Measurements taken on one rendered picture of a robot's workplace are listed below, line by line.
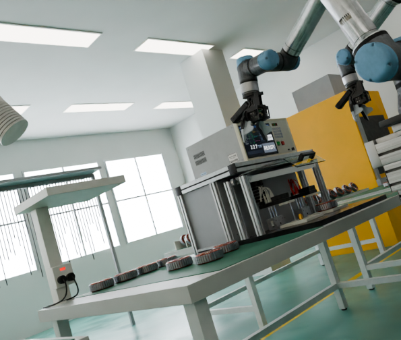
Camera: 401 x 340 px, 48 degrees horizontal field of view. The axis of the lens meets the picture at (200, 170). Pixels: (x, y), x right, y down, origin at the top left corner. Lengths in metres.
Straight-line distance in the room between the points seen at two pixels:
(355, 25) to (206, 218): 1.17
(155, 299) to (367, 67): 0.93
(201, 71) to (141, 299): 5.40
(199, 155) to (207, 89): 4.18
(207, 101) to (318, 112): 1.59
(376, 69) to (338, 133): 4.48
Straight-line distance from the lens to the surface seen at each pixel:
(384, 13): 2.22
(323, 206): 2.29
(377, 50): 1.44
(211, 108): 6.46
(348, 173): 5.89
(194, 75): 6.70
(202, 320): 1.31
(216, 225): 2.19
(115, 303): 1.55
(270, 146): 2.33
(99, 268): 8.76
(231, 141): 2.21
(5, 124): 2.24
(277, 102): 8.61
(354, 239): 3.88
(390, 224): 5.80
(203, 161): 2.35
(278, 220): 2.19
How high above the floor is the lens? 0.89
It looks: 7 degrees up
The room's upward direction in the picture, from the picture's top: 17 degrees counter-clockwise
